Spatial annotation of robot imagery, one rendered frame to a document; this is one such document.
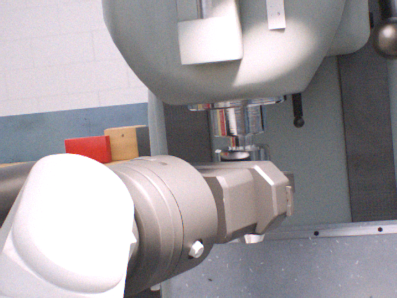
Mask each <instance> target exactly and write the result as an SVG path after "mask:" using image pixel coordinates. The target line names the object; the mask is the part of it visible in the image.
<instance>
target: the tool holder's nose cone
mask: <svg viewBox="0 0 397 298"><path fill-rule="evenodd" d="M265 235H266V234H264V235H245V236H243V237H241V238H238V239H237V241H238V242H239V243H257V242H261V241H263V240H264V238H265Z"/></svg>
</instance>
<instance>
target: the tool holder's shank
mask: <svg viewBox="0 0 397 298"><path fill-rule="evenodd" d="M258 134H259V133H258ZM254 135H257V134H253V135H237V136H228V147H229V148H246V147H252V146H254V145H255V138H254Z"/></svg>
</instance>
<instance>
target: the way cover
mask: <svg viewBox="0 0 397 298"><path fill-rule="evenodd" d="M364 223H366V224H364ZM379 225H381V226H379ZM360 226H361V227H360ZM309 237H310V238H311V239H310V238H309ZM336 240H337V241H338V242H339V243H338V242H336ZM385 240H386V242H384V241H385ZM312 243H316V245H315V244H314V245H312ZM345 243H346V244H347V245H346V244H345ZM299 244H301V245H303V246H301V245H299ZM348 245H349V246H348ZM395 248H397V220H378V221H368V222H349V223H331V224H321V225H302V226H292V227H278V228H276V229H275V230H272V231H270V232H268V233H266V235H265V238H264V240H263V241H261V242H257V243H239V242H238V241H237V239H236V240H233V241H232V242H229V243H214V245H213V248H212V250H211V252H210V253H209V254H208V256H207V257H206V258H205V259H204V261H203V262H201V263H200V264H199V265H198V266H196V267H195V268H193V269H191V270H189V271H186V272H184V273H181V274H179V275H177V276H174V277H173V278H170V279H169V298H217V297H218V298H361V297H362V296H363V298H370V297H371V296H372V298H397V292H395V290H397V265H396V264H397V254H396V253H397V250H395ZM330 250H331V251H332V252H331V251H330ZM216 255H217V257H218V258H217V257H216ZM208 259H210V260H211V261H209V260H208ZM240 259H241V261H240ZM223 261H224V262H223ZM357 261H358V262H357ZM356 262H357V264H356ZM261 263H264V264H261ZM227 264H228V268H227ZM317 266H318V268H317ZM250 269H251V270H250ZM282 269H283V271H282ZM251 271H252V272H251ZM202 274H204V276H203V275H202ZM352 274H353V276H352V277H351V275H352ZM357 275H359V277H358V276H357ZM361 276H362V277H361ZM283 277H284V278H283ZM360 277H361V278H360ZM320 278H321V279H320ZM209 279H211V281H210V280H209ZM296 279H297V281H296ZM371 279H372V280H371ZM370 280H371V281H370ZM356 282H358V283H356ZM186 284H188V287H187V285H186ZM339 285H341V286H339ZM217 288H218V289H217ZM245 288H246V289H245ZM248 294H251V295H248ZM367 294H370V295H367Z"/></svg>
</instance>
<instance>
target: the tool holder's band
mask: <svg viewBox="0 0 397 298"><path fill-rule="evenodd" d="M215 156H216V161H253V160H260V159H264V158H268V157H269V156H270V148H269V145H268V144H266V143H255V145H254V146H252V147H246V148H229V147H228V146H227V147H221V148H217V149H216V151H215Z"/></svg>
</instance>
